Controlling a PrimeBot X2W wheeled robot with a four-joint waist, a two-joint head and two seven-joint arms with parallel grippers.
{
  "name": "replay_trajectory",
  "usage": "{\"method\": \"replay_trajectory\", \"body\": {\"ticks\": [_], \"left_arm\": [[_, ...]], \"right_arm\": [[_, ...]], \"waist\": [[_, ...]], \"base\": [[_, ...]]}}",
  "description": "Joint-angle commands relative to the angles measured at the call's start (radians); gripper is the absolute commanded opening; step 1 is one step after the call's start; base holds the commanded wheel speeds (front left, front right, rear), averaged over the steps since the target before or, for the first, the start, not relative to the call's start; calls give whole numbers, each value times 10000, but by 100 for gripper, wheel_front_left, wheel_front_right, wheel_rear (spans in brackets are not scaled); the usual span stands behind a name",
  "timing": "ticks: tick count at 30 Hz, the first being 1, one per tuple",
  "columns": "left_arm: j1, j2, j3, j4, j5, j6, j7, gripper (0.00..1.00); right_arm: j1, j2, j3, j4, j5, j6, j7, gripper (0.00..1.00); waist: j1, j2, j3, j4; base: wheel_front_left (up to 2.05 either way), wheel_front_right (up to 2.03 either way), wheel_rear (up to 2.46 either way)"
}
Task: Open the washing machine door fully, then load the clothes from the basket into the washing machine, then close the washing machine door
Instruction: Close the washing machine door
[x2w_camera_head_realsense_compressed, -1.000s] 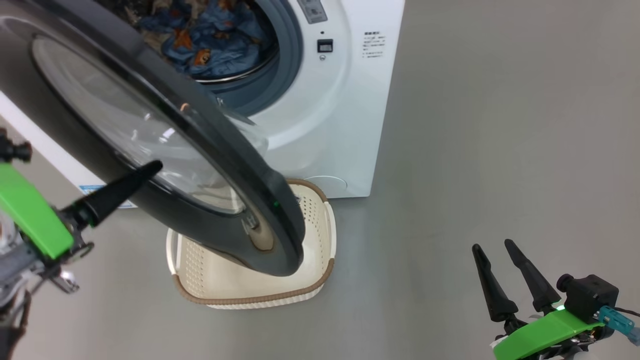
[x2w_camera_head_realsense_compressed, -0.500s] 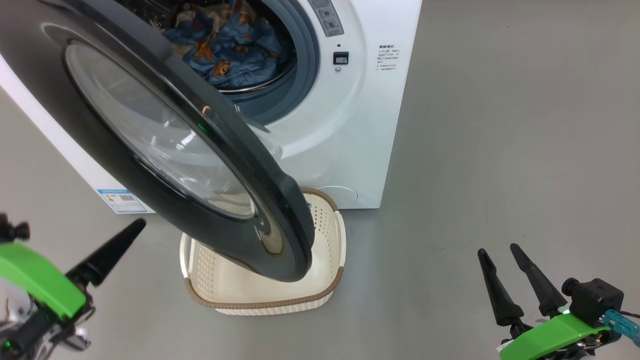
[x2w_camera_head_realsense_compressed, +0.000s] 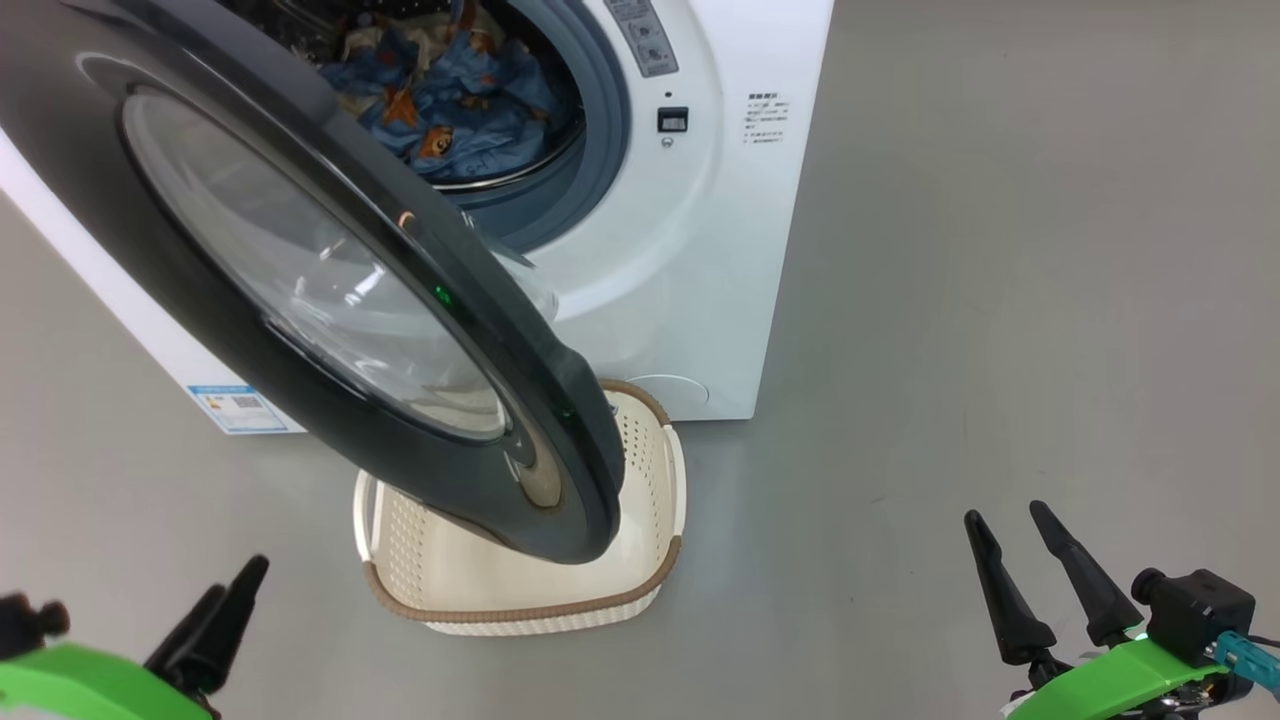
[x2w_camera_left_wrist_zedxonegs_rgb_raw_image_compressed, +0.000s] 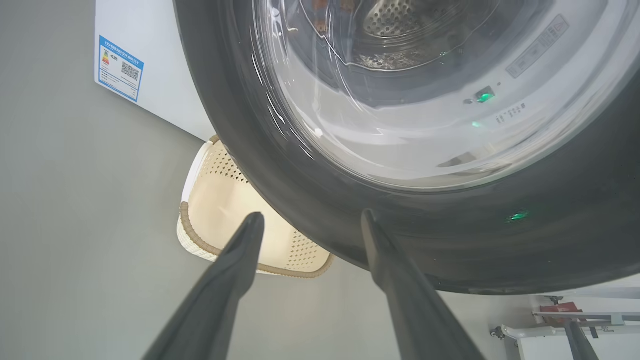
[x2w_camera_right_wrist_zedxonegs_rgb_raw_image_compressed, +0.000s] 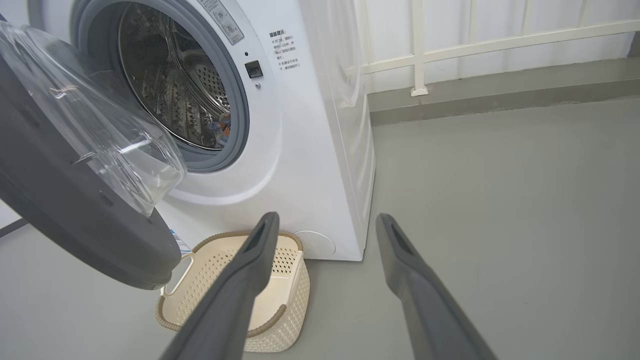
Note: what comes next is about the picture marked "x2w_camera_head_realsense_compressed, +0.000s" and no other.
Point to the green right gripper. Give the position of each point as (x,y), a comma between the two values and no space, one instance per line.
(1130,675)

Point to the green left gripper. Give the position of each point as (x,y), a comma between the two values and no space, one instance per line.
(80,685)

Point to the black round glass washer door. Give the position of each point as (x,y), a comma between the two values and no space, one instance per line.
(250,300)

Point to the blue cartoon print garment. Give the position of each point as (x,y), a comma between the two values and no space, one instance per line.
(470,130)

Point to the white front-load washing machine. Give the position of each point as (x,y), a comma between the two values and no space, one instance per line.
(700,250)

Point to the washing machine drum opening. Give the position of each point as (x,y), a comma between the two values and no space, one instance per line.
(560,60)

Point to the blue energy label sticker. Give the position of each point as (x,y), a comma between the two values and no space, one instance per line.
(240,410)

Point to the cream plastic laundry basket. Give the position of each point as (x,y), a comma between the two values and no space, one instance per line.
(540,610)

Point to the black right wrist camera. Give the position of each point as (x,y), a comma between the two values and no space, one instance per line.
(1195,610)

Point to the teal right camera connector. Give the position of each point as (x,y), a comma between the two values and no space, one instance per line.
(1250,658)

